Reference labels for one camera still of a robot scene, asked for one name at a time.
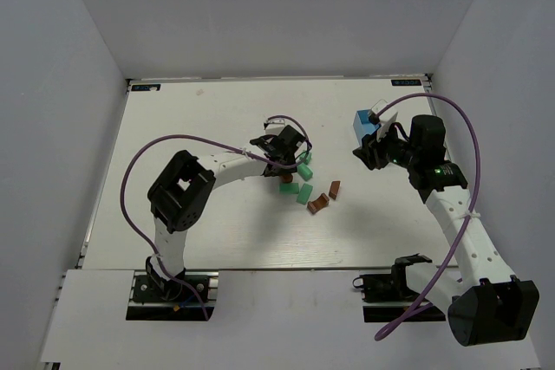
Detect brown cube block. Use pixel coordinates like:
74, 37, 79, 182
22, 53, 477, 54
281, 174, 293, 184

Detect green small block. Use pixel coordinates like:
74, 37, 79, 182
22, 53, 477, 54
298, 152, 312, 165

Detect blue plastic box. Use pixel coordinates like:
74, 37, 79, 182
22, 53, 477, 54
353, 109, 380, 146

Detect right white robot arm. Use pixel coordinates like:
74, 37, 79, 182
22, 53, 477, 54
353, 115, 539, 346

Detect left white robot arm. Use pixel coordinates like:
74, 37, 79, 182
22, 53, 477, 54
146, 120, 306, 301

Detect green flat block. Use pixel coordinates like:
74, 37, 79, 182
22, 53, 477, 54
278, 183, 299, 195

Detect green long block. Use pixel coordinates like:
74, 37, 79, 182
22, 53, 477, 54
296, 183, 313, 205

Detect brown small block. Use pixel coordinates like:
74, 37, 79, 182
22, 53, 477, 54
329, 180, 341, 200

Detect brown arch block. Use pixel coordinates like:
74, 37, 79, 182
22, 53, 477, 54
307, 193, 330, 215

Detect right blue corner label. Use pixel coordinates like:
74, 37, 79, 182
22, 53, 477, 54
391, 79, 421, 87

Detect blue corner label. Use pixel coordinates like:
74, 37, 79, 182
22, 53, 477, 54
391, 79, 421, 87
131, 84, 161, 92

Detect left blue corner label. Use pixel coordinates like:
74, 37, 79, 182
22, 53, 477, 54
131, 84, 161, 92

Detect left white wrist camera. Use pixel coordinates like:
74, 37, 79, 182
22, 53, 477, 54
264, 118, 288, 136

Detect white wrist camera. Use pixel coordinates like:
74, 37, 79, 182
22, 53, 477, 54
264, 118, 288, 136
369, 99, 398, 141

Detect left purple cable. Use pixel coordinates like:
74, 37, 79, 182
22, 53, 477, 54
120, 114, 314, 320

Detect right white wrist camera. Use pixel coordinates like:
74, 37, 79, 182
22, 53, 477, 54
369, 99, 398, 141

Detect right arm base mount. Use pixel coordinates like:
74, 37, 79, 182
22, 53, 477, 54
353, 272, 447, 324

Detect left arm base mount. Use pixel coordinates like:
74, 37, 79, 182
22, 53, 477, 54
126, 272, 219, 321

